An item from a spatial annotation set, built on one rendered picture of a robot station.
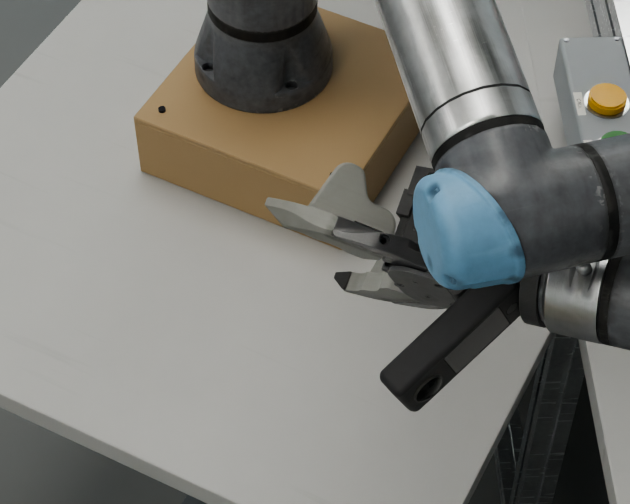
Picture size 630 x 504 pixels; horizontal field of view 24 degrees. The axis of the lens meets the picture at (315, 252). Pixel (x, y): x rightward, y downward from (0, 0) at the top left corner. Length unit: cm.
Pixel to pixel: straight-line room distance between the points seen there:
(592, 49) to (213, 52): 41
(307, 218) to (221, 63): 54
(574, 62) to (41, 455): 121
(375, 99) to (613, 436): 44
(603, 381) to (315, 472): 30
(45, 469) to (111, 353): 97
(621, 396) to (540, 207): 60
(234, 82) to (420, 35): 63
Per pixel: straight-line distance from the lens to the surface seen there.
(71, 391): 145
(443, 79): 92
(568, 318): 100
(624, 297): 98
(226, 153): 152
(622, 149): 91
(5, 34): 312
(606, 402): 145
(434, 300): 108
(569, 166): 90
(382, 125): 155
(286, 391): 143
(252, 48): 152
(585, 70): 161
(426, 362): 101
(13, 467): 244
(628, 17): 168
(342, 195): 104
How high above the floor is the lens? 205
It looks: 51 degrees down
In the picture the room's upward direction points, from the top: straight up
